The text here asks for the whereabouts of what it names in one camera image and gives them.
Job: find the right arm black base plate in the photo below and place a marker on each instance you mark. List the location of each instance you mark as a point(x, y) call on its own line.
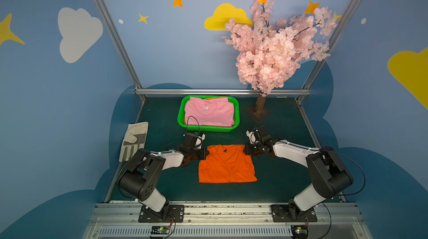
point(281, 214)

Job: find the right aluminium frame post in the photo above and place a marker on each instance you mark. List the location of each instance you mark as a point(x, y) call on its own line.
point(335, 36)

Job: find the left aluminium frame post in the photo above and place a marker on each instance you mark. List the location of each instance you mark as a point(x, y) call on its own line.
point(114, 34)

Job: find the orange t-shirt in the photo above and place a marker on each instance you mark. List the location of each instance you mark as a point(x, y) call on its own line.
point(226, 164)

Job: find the green plastic basket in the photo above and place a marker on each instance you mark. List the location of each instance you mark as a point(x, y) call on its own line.
point(181, 116)

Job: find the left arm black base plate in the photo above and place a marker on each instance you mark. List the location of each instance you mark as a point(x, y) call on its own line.
point(168, 212)

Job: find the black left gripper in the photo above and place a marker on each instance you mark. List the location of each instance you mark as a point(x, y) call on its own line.
point(201, 153)

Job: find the aluminium front rail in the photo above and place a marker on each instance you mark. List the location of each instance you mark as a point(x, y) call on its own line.
point(229, 220)

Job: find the right green circuit board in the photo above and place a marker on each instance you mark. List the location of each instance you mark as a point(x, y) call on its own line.
point(299, 232)

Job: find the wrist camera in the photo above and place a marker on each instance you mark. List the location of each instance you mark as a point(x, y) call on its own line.
point(251, 136)
point(200, 139)

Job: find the aluminium frame post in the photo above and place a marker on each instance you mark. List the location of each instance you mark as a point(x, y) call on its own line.
point(335, 36)
point(114, 34)

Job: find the aluminium rear frame bar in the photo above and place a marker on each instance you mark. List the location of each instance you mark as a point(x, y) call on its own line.
point(232, 92)

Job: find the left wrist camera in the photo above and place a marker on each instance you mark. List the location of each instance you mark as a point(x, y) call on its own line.
point(200, 139)

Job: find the yellow t-shirt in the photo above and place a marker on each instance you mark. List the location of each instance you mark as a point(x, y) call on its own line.
point(222, 98)

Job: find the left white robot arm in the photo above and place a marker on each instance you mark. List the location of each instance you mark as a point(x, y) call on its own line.
point(140, 175)

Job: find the pink artificial blossom tree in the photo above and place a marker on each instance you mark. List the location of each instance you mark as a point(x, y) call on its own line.
point(271, 54)

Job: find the left green circuit board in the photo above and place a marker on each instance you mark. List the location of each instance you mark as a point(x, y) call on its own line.
point(159, 231)

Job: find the pink t-shirt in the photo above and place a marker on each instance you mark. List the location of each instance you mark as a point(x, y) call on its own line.
point(202, 112)

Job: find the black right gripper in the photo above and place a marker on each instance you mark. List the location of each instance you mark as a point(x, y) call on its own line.
point(249, 148)

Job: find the green circuit board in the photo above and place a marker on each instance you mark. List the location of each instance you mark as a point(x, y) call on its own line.
point(159, 231)
point(299, 232)

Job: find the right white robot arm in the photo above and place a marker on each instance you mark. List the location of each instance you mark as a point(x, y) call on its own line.
point(329, 175)

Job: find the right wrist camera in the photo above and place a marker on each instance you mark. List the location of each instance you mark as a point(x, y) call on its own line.
point(251, 136)

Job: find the grey white work glove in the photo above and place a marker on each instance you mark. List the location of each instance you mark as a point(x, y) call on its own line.
point(134, 139)

